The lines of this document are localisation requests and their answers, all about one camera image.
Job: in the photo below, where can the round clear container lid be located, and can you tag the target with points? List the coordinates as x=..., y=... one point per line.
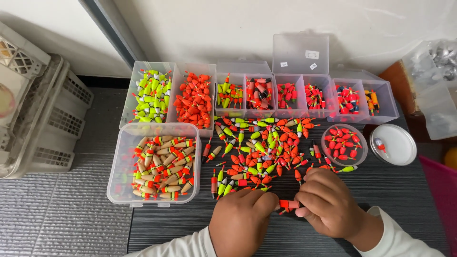
x=400, y=142

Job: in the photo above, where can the stack of grey plastic crates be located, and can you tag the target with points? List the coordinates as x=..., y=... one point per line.
x=43, y=117

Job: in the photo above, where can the clear bin with orange bobbers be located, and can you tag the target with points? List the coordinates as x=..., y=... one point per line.
x=210, y=75

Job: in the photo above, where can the red fishing float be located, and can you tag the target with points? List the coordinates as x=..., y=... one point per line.
x=288, y=204

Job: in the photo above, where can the bunch of orange black bobbers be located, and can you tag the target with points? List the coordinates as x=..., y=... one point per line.
x=373, y=100

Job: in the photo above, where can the bunch of red blue bobbers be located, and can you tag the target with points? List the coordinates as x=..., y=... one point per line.
x=347, y=100

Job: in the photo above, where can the clear plastic bag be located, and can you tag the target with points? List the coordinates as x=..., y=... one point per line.
x=439, y=110

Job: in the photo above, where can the loose pile of mixed floats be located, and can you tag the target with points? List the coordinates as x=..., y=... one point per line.
x=266, y=150

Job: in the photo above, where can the bunch of red black bobbers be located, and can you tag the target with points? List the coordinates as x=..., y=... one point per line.
x=315, y=97

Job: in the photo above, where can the bunch of small red bobbers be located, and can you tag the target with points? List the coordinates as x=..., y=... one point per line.
x=286, y=95

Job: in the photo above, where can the clear red bobber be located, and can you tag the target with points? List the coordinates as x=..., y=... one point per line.
x=380, y=145

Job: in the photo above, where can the bunch of yellow red bobbers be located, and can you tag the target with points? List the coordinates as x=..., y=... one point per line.
x=228, y=94

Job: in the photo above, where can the brown board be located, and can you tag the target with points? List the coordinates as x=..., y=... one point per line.
x=396, y=82

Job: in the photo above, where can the yellow round object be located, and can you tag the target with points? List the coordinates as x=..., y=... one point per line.
x=451, y=159

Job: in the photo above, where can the heap of wooden bobbers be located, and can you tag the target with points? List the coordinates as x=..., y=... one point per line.
x=166, y=167

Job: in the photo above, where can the person's right hand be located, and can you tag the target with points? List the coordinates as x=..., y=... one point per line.
x=332, y=210

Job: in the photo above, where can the person's left hand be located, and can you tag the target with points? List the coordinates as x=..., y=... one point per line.
x=235, y=225

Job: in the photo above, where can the pink plastic bin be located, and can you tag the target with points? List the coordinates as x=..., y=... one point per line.
x=441, y=200

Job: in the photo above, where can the clear divided box without labels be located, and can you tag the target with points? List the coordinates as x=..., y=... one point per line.
x=387, y=103

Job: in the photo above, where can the heap of yellow white bobbers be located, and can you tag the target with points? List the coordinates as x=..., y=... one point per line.
x=153, y=96

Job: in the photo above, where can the grey door frame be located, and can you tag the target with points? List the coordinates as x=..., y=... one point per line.
x=110, y=32

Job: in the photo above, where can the clear divided box upright lid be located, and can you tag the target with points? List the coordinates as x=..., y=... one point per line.
x=300, y=53

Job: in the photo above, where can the clear divided box low lid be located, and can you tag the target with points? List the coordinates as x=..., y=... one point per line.
x=242, y=67

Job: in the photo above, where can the bunch of pink black bobbers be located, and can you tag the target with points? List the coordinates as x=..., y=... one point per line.
x=259, y=93

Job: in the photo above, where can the bunch of red oval bobbers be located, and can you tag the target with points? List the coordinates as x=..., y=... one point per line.
x=342, y=142

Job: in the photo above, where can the clear bin with yellow bobbers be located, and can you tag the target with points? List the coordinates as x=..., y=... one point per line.
x=129, y=96

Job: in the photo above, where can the heap of orange round bobbers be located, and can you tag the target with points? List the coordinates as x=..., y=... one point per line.
x=192, y=101

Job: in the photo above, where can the large clear plastic tub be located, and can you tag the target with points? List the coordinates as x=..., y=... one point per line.
x=119, y=171

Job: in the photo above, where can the round clear plastic container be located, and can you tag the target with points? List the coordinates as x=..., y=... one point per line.
x=362, y=157

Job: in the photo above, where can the plastic bag of metal sinkers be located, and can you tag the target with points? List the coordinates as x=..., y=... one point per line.
x=439, y=57

